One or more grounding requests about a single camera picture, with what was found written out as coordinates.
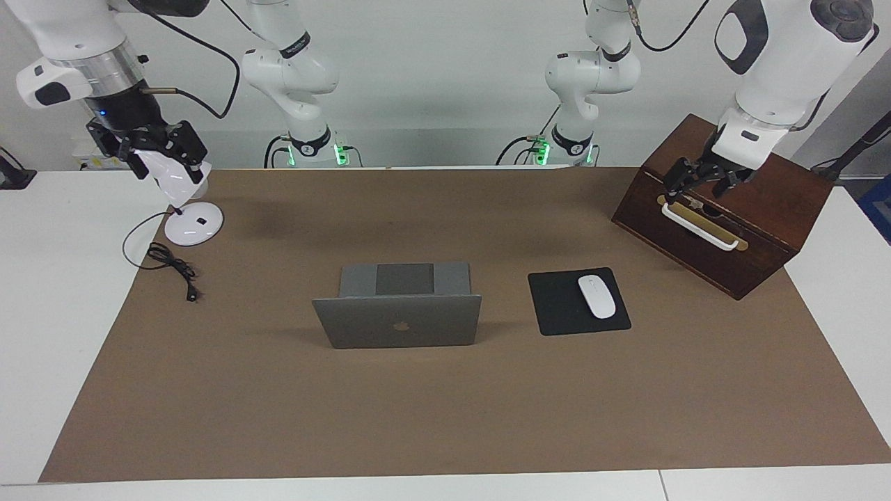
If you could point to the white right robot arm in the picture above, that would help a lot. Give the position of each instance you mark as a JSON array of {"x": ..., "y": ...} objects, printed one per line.
[{"x": 76, "y": 28}]

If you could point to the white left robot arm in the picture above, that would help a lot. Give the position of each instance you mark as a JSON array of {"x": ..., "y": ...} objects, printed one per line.
[{"x": 786, "y": 56}]

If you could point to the white desk lamp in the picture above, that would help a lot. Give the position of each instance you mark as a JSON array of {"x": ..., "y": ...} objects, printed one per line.
[{"x": 195, "y": 224}]

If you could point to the blue object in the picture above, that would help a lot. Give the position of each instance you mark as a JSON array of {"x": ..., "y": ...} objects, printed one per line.
[{"x": 878, "y": 205}]

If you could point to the black mouse pad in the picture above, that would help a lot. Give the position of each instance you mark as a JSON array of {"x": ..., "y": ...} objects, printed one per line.
[{"x": 557, "y": 306}]

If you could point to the white wall power strip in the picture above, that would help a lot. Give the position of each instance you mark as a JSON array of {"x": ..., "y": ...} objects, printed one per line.
[{"x": 97, "y": 164}]

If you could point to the black pole stand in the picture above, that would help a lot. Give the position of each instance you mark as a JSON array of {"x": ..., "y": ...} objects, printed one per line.
[{"x": 863, "y": 142}]

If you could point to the white computer mouse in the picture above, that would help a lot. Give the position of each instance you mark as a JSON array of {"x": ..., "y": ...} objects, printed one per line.
[{"x": 597, "y": 297}]

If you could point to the black clamp mount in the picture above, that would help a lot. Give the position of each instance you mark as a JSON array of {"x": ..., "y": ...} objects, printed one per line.
[{"x": 14, "y": 177}]

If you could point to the brown table mat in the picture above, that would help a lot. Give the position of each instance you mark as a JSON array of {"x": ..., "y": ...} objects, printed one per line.
[{"x": 418, "y": 417}]

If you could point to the grey laptop with apple logo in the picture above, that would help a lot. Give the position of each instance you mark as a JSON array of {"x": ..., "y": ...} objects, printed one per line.
[{"x": 397, "y": 320}]

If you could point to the dark brown wooden box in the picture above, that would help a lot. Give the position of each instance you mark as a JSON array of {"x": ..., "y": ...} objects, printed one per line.
[{"x": 779, "y": 209}]

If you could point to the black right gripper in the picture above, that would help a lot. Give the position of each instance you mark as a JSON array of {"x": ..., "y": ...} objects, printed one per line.
[{"x": 129, "y": 115}]

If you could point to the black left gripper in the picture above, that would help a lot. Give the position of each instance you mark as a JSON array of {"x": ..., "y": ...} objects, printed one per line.
[{"x": 724, "y": 167}]

